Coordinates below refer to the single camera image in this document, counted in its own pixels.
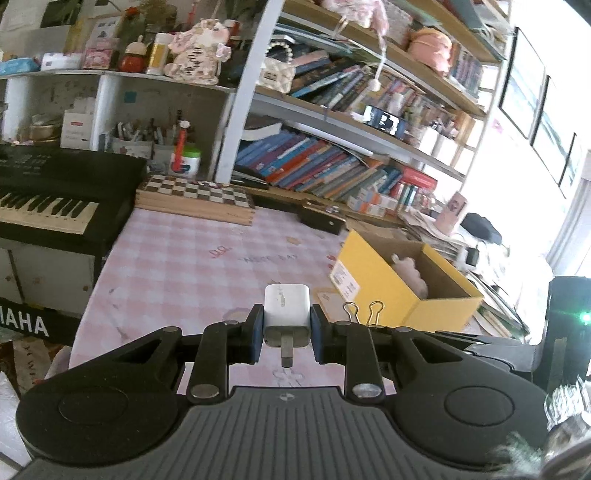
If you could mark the wooden chess board box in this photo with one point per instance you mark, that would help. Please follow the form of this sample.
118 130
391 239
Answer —
194 194

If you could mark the pink plush bag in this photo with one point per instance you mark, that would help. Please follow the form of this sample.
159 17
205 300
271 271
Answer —
429 48

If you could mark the desktop with pink checked tablecloth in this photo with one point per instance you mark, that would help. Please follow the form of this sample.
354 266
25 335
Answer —
184 277

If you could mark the red round doll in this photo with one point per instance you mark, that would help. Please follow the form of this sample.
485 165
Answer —
133 62

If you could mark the white charger plug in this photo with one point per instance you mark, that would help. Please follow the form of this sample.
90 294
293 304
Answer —
286 314

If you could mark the stack of metal bowls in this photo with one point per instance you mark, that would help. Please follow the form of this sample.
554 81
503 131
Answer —
44 131

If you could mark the white quilted pearl handbag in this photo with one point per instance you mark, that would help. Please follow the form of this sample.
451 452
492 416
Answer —
276 76

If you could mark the clear glass object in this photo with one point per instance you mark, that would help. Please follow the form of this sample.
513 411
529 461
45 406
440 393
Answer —
568 406

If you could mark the pink plush pig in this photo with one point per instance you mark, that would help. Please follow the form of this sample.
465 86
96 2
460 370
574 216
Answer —
413 274

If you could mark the black piano keyboard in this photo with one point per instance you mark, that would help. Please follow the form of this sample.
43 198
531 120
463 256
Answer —
69 184

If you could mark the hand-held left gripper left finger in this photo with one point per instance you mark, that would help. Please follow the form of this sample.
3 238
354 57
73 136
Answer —
255 332

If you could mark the orange white medicine box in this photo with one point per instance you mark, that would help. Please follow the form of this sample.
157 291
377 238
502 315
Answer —
368 195
388 201
356 204
376 210

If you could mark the white pen holder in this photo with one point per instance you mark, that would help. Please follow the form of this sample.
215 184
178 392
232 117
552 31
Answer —
427 141
445 147

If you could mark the yellow bottle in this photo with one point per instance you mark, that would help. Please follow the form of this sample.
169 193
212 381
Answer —
158 55

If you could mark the pen holder with pens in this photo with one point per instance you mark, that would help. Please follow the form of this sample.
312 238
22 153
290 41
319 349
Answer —
131 147

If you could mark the white cabinet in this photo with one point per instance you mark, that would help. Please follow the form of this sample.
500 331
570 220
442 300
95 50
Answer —
46 277

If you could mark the red and white glue bottle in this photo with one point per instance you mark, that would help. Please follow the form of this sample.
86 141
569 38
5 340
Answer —
179 152

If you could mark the black rectangular case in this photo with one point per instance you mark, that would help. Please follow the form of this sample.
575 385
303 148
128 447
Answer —
318 221

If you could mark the black printed keyboard stand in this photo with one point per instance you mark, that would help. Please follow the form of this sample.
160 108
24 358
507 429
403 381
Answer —
60 325

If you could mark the pile of notebooks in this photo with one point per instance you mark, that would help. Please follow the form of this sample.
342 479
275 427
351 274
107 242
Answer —
498 295

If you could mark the floral pig figurine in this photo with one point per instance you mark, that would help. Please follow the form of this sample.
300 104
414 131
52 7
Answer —
198 60

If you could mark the row of slanted books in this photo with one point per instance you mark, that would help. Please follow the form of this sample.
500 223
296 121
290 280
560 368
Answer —
332 78

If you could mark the blue tissue pack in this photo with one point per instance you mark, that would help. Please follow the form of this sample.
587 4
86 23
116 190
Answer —
18 67

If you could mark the white light bar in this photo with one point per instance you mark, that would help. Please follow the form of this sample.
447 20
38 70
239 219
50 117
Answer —
330 137

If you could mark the small white box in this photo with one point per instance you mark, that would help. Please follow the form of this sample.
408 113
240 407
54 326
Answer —
76 131

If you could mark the black power adapter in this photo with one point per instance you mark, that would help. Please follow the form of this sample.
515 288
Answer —
472 257

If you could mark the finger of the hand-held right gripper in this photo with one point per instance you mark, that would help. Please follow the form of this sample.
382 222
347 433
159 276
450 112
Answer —
508 353

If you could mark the yellow cardboard box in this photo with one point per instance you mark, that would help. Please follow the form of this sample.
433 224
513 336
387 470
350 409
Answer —
369 277

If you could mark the white jar with green lid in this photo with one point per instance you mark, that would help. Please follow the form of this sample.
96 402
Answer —
190 164

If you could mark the long row of colourful books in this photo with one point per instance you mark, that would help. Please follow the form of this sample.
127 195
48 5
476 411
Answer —
304 161

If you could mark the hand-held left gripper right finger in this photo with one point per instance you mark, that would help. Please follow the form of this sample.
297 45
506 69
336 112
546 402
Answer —
318 332

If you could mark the stack of papers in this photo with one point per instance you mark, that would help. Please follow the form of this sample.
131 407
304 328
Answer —
429 230

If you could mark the pink fluffy toy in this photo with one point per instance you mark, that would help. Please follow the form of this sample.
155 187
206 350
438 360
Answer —
355 11

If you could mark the white bookshelf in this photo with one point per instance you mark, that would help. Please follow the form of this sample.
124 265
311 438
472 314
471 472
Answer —
240 92

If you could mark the pink pen holder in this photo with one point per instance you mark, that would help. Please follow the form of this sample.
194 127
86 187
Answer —
451 212

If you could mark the white tissue pack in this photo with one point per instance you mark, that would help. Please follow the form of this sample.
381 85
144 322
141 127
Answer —
60 61

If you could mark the smartphone with lit screen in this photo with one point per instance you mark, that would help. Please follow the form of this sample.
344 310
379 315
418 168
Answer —
383 121

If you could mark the patterned paper bag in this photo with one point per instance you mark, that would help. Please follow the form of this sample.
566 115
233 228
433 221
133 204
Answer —
32 364

